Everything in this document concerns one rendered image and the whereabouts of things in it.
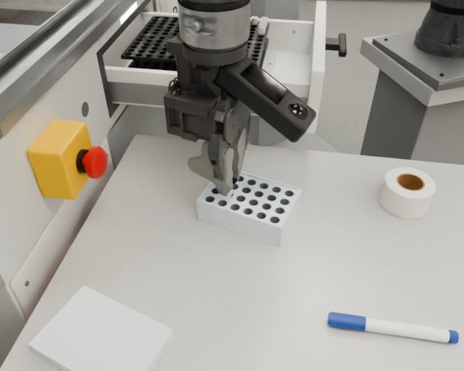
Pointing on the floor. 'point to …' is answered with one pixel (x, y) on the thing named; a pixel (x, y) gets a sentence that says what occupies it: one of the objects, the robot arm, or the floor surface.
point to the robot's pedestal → (418, 115)
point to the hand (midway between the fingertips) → (231, 185)
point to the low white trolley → (278, 265)
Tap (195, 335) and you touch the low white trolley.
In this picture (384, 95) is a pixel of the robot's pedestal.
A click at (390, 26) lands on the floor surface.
